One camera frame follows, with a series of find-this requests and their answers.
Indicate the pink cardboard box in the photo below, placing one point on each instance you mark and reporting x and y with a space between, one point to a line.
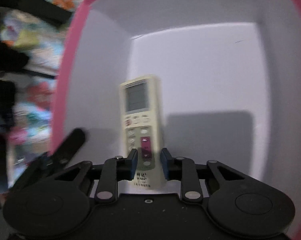
230 74

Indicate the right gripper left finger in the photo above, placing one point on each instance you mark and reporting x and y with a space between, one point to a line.
114 170

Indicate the cream air conditioner remote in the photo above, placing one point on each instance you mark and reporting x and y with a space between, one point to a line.
141 118

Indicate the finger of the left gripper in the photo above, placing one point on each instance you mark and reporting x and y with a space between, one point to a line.
48 164

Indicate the floral quilt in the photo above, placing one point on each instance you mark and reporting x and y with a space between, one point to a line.
43 43

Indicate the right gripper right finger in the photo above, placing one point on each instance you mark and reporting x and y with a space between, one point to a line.
184 170

